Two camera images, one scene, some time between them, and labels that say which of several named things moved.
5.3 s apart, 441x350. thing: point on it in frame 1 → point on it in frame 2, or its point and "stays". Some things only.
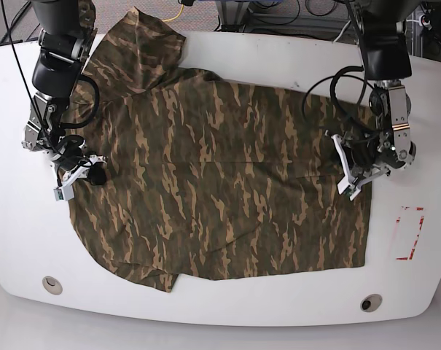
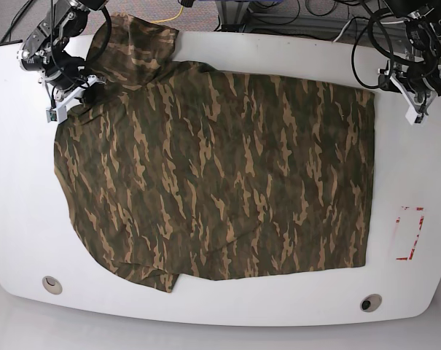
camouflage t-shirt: x=208 y=178 stays
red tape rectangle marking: x=422 y=219 stays
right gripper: x=364 y=158 → x=418 y=84
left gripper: x=78 y=165 → x=64 y=96
